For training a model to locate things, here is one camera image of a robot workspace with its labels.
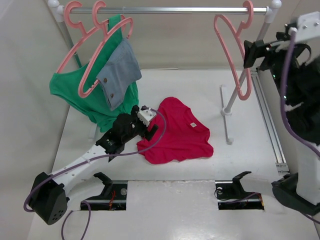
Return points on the blue denim garment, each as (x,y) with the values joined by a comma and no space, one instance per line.
(119,72)

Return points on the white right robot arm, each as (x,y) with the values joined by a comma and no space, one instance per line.
(299,90)

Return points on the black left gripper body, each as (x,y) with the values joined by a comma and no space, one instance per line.
(137,127)

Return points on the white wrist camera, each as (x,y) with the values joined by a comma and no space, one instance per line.
(146,115)
(306,28)

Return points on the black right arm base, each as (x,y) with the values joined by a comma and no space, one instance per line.
(231,195)

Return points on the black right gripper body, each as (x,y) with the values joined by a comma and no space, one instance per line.
(274,59)

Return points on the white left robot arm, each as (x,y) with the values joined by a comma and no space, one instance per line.
(51,194)

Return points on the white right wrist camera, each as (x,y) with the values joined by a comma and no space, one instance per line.
(306,28)

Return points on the silver clothes rack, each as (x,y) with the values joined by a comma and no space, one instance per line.
(237,19)

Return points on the pink hanger with garments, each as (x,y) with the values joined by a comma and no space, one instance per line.
(107,34)

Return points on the red t shirt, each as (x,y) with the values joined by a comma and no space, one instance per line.
(180,134)

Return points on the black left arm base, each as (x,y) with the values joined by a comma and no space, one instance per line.
(113,196)

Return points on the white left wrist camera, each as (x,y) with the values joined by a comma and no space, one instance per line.
(146,115)

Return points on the green garment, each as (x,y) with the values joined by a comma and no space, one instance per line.
(95,107)

